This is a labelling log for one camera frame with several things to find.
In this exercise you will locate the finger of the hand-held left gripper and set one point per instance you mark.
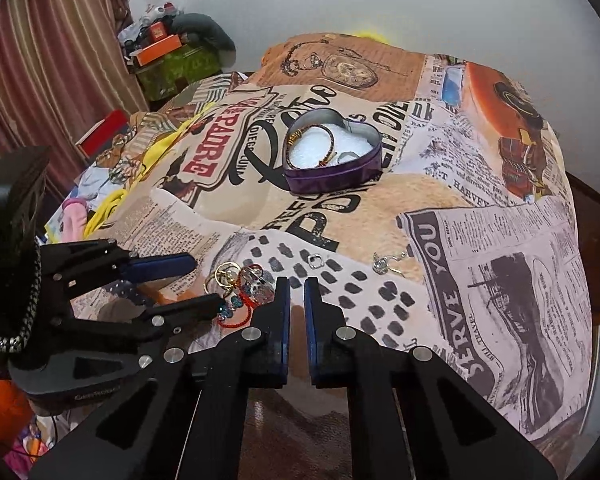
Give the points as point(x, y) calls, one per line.
point(162, 265)
point(195, 307)

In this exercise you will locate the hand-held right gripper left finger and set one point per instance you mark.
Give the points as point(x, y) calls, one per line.
point(284, 332)

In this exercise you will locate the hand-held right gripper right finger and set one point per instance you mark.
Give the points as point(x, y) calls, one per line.
point(311, 332)

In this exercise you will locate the blue gem earring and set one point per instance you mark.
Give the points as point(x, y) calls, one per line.
point(232, 304)

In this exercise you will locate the purple heart-shaped tin box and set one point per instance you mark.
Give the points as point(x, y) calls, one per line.
point(330, 180)

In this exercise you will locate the gold hoop rings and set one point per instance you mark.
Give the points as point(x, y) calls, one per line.
point(221, 275)

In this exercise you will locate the yellow cloth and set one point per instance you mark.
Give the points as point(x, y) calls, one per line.
point(107, 207)

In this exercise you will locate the silver earrings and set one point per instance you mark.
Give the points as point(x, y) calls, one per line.
point(382, 262)

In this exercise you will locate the red flat box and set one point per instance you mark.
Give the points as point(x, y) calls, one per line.
point(102, 132)

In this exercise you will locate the newspaper printed blanket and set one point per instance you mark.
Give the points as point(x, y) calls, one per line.
point(380, 210)

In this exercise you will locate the striped brown curtain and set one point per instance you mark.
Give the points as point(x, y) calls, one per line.
point(55, 60)

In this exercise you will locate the gold and red bangle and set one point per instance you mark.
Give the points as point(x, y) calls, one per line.
point(292, 152)

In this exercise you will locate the white foam insert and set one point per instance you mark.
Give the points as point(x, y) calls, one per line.
point(315, 147)

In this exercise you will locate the green patterned box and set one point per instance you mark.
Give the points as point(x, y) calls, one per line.
point(180, 70)

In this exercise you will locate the long orange box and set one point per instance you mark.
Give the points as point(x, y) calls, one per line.
point(152, 52)

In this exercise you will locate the colourful printed cloth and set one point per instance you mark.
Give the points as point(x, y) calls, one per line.
point(30, 440)

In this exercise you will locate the small orange box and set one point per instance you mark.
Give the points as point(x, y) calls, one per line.
point(156, 31)

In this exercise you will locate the grey cloth bundle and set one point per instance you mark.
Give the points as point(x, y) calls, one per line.
point(205, 27)

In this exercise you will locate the yellow fluffy pillow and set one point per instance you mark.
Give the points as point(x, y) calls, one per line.
point(372, 35)

